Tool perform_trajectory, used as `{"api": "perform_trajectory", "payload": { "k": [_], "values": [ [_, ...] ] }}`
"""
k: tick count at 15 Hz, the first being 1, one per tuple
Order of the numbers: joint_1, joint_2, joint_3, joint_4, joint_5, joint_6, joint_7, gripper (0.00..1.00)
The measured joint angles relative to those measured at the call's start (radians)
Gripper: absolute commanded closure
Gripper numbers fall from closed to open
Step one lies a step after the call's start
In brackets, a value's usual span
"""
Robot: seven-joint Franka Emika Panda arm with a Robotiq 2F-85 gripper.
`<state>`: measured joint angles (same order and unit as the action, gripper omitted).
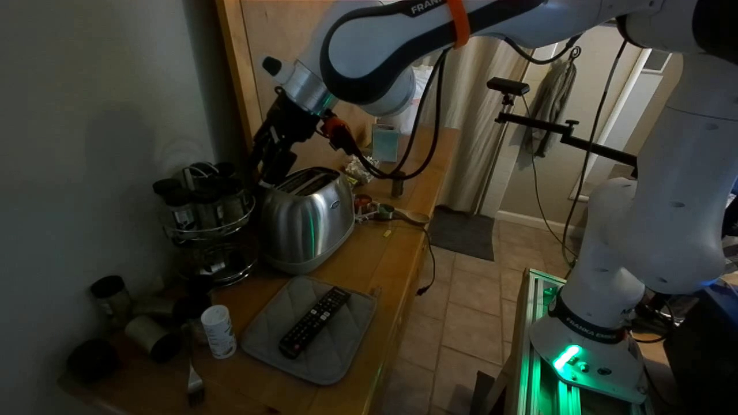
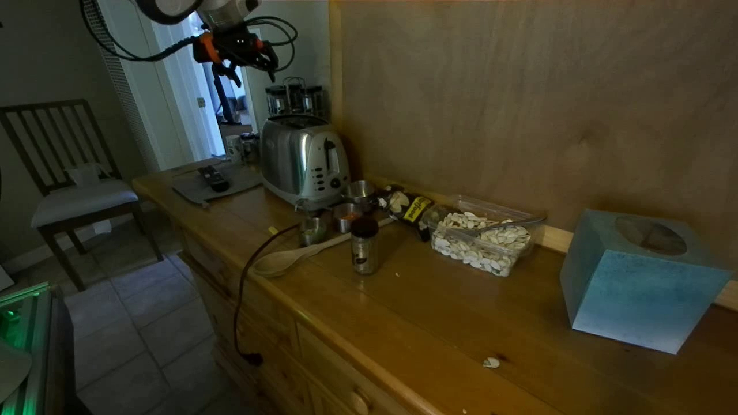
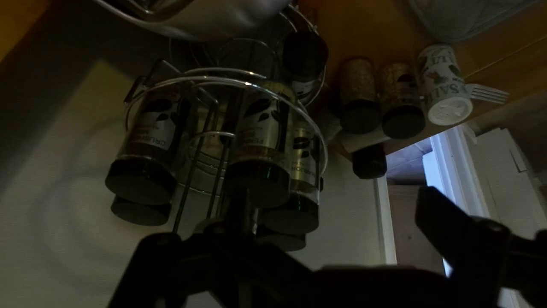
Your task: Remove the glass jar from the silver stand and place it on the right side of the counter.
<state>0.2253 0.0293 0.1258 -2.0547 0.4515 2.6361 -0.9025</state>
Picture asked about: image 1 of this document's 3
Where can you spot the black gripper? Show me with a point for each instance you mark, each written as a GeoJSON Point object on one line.
{"type": "Point", "coordinates": [286, 127]}

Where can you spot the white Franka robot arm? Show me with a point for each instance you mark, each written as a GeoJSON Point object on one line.
{"type": "Point", "coordinates": [676, 192]}

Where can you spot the green-lit robot base platform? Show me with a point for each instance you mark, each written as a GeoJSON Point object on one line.
{"type": "Point", "coordinates": [537, 383]}

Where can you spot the black-lidded spice jar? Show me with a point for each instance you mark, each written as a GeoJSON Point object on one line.
{"type": "Point", "coordinates": [93, 361]}
{"type": "Point", "coordinates": [204, 175]}
{"type": "Point", "coordinates": [153, 336]}
{"type": "Point", "coordinates": [108, 295]}
{"type": "Point", "coordinates": [173, 192]}

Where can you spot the silver two-slot toaster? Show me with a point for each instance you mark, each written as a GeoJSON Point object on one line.
{"type": "Point", "coordinates": [307, 219]}

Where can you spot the silver round spice rack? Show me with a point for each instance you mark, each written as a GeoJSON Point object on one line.
{"type": "Point", "coordinates": [209, 232]}

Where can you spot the light blue box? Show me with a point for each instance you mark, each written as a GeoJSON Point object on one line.
{"type": "Point", "coordinates": [387, 143]}

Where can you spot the black remote control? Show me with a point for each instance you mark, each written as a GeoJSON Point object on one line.
{"type": "Point", "coordinates": [313, 321]}

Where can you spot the grey quilted pot holder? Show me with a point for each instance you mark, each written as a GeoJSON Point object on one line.
{"type": "Point", "coordinates": [312, 330]}

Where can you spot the white plastic spice bottle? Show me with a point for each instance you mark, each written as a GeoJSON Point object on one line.
{"type": "Point", "coordinates": [220, 332]}

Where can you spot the dark grey floor mat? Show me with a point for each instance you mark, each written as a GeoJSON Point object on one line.
{"type": "Point", "coordinates": [462, 232]}

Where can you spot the pine wood cabinet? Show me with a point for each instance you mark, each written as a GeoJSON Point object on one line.
{"type": "Point", "coordinates": [405, 323]}

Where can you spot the white curtain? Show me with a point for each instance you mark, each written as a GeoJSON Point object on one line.
{"type": "Point", "coordinates": [476, 129]}

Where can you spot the small pale wrapper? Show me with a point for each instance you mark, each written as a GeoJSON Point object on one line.
{"type": "Point", "coordinates": [195, 383]}

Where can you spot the grey hanging bag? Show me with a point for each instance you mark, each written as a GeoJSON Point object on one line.
{"type": "Point", "coordinates": [550, 100]}

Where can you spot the black camera on stand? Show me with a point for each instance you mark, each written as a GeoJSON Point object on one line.
{"type": "Point", "coordinates": [507, 86]}

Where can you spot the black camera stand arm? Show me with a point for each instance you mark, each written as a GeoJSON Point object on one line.
{"type": "Point", "coordinates": [565, 136]}

